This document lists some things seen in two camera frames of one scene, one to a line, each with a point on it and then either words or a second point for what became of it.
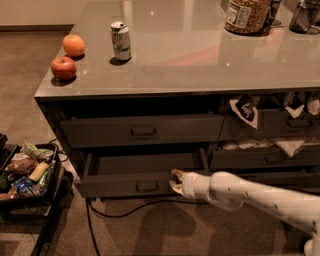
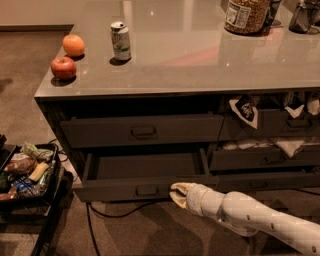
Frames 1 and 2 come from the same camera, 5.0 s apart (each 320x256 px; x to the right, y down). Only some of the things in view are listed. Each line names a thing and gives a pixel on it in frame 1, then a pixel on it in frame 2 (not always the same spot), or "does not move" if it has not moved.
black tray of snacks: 28,172 does not move
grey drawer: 135,174 does not move
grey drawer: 271,124 does not move
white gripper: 190,184 → 194,198
